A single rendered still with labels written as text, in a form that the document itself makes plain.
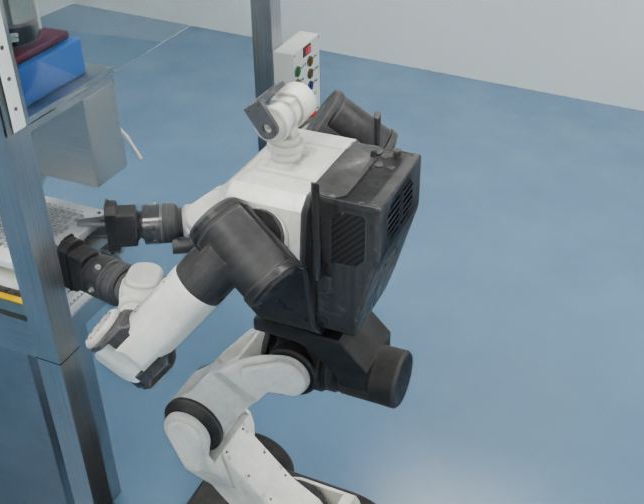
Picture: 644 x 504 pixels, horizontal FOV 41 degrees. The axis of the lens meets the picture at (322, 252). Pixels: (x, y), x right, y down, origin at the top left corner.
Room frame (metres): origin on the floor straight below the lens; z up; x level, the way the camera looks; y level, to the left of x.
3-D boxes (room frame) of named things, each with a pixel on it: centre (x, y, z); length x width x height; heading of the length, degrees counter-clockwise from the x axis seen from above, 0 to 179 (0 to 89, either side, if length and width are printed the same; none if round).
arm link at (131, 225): (1.58, 0.40, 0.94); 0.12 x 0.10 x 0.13; 98
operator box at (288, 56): (2.24, 0.06, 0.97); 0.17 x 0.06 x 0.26; 156
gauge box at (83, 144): (1.66, 0.54, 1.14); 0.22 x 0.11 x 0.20; 66
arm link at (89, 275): (1.41, 0.46, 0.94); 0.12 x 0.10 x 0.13; 58
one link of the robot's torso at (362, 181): (1.28, 0.00, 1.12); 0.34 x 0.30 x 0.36; 156
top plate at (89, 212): (1.56, 0.63, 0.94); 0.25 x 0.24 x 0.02; 155
